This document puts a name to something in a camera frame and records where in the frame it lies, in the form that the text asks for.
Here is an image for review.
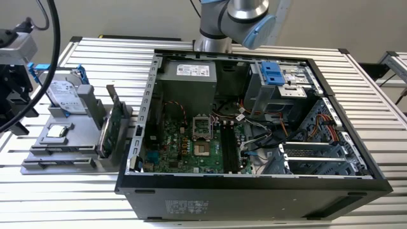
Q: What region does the RAM stick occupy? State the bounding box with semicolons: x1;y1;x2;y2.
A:
22;160;96;167
30;146;96;154

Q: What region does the hard disk in blue carrier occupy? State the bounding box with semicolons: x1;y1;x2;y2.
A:
26;62;90;118

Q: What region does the silver CPU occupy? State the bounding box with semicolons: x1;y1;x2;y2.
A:
45;125;68;139

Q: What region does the grey parts rack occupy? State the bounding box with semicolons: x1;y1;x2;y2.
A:
20;84;134;176

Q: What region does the green graphics card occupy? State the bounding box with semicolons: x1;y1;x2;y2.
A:
96;84;126;158

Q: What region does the black case fan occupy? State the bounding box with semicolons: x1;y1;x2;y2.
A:
146;92;165;145

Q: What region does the grey power supply unit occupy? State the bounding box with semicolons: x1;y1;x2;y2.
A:
156;59;219;116

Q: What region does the green motherboard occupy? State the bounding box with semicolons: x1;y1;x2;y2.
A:
141;118;255;175

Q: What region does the CPU socket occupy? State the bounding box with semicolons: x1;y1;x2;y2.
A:
192;140;213;157

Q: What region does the black PC case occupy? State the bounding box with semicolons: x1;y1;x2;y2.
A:
113;48;395;221

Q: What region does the blue plastic bay latch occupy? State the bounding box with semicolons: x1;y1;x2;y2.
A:
259;61;285;85

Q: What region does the silver drive cage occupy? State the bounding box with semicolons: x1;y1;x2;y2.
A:
244;61;323;121

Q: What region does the silver disk bay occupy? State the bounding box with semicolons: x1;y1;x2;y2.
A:
263;141;367;177

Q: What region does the aluminium side table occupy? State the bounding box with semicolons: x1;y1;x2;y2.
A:
357;50;407;87

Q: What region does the twisted coloured fan wire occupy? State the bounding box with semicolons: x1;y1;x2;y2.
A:
163;101;189;126

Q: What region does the metal socket cover frame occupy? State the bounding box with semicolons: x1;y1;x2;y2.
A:
192;113;213;140

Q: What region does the wire locking lever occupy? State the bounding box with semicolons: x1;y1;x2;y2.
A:
207;116;215;140

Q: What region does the black internal cable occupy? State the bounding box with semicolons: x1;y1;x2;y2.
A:
245;120;308;155

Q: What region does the orange red yellow wire bundle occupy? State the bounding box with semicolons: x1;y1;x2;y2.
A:
312;113;341;146

